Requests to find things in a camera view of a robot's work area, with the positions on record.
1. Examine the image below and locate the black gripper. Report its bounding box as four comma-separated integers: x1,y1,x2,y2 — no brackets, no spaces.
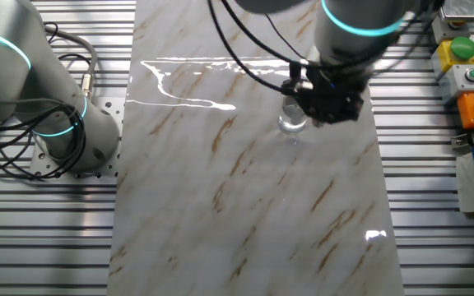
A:
297,67,366,124

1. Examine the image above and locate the clear glass jar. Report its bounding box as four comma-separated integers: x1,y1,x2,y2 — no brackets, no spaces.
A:
277,95,309,135

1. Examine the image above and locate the white marble pattern board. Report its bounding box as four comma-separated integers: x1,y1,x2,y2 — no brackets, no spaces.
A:
105,0,406,296

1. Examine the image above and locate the yellow box green mushroom button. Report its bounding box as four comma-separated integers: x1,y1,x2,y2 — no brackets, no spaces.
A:
430,35,474,81

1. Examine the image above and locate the grey box green button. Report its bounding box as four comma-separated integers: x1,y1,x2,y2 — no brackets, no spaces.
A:
438,64,474,106

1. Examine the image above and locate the orange button box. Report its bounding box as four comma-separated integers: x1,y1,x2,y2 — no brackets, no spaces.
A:
457,90,474,130

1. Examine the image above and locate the grey box red button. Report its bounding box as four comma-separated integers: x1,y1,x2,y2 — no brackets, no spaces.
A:
431,16,472,45

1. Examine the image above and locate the silver metal plate box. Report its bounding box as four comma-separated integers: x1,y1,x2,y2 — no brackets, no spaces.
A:
440,0,474,22

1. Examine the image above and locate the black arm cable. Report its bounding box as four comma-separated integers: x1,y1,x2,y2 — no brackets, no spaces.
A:
219,0,411,69
207,0,287,92

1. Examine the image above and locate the perforated robot base plate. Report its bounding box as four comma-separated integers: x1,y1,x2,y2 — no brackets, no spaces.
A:
29,96,125,181

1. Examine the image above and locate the thick grey robot cable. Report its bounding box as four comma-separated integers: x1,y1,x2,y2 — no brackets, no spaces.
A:
42,23,99,100

